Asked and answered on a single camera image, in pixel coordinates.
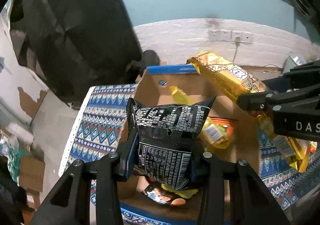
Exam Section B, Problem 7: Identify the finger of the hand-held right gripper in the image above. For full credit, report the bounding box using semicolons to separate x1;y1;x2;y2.
260;60;320;91
236;86;320;116

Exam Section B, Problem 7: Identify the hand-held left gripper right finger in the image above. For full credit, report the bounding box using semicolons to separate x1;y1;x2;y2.
191;145;290;225

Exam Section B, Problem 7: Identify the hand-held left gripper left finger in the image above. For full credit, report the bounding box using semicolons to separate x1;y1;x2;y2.
30;137;139;225

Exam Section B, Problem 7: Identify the blue cardboard box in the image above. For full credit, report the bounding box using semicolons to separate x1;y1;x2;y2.
117;64;260;223

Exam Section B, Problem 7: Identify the long yellow biscuit pack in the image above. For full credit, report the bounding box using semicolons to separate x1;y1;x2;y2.
187;51;312;173

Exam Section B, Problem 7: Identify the black yellow snack bag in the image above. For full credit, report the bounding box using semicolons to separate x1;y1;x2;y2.
126;96;217;190

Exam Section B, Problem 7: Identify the grey trash bin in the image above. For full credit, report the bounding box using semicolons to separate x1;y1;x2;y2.
282;55;307;73

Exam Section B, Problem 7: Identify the orange chip bag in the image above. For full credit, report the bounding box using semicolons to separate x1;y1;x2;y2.
210;116;238;140

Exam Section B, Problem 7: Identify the yellow crimped snack packet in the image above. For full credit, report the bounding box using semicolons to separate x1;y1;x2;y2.
161;184;199;199

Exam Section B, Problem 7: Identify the black cartoon snack packet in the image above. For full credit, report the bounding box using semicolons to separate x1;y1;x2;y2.
140;180;187;207

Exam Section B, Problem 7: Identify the patterned blue table cloth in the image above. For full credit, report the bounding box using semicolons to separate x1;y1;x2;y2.
59;84;320;225

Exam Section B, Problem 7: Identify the long gold snack packet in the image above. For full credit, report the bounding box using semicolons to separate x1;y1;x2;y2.
169;86;200;106

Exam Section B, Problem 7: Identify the brown cardboard box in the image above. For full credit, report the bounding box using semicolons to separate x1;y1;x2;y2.
19;155;45;192

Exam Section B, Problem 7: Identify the teal plastic bag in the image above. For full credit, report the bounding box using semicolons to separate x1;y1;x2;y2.
0;135;20;180

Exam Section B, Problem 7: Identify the black plastic sheet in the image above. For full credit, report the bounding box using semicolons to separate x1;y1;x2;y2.
10;0;148;106

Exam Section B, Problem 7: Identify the grey plug with cable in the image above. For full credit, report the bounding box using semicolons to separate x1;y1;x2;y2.
234;36;242;66

